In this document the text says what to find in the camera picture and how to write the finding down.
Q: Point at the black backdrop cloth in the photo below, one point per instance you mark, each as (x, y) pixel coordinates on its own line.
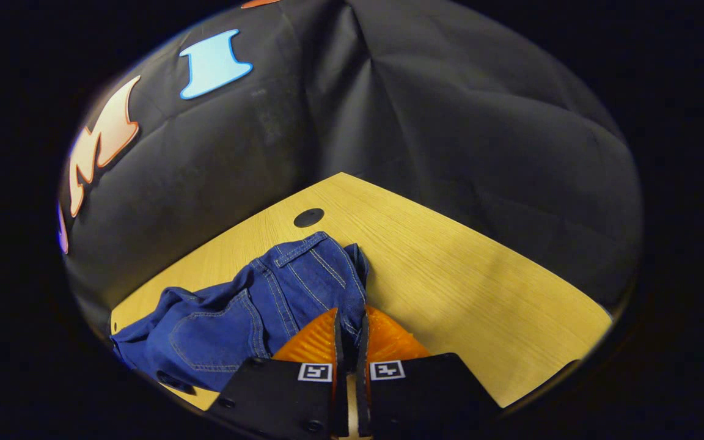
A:
(419, 122)

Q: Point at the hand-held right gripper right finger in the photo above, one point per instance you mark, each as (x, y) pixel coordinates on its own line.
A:
(362, 391)

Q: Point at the black table grommet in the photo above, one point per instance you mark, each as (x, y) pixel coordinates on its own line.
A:
(309, 217)

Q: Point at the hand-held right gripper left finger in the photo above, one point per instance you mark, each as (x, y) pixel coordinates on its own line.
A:
(340, 391)

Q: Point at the blue jeans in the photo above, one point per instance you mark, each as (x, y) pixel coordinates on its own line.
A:
(236, 318)

